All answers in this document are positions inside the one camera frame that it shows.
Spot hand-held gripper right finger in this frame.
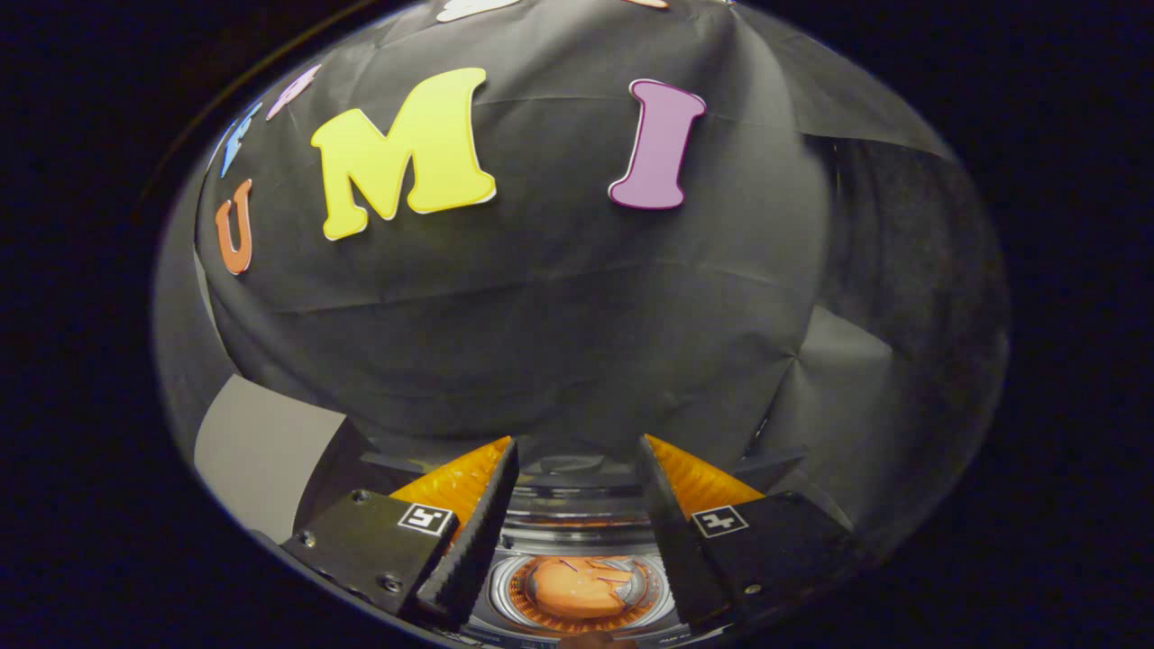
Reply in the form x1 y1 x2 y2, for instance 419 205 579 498
636 434 866 632

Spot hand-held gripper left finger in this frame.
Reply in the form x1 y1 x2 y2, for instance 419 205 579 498
281 436 519 630

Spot grey washing machine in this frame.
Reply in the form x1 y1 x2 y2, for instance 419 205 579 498
455 469 695 648

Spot yellow orange garment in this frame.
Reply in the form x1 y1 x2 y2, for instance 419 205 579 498
525 556 637 621

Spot grey cabinet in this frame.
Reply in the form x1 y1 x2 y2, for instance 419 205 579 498
194 374 371 542

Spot black backdrop cloth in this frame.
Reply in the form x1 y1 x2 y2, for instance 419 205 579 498
153 0 1009 542

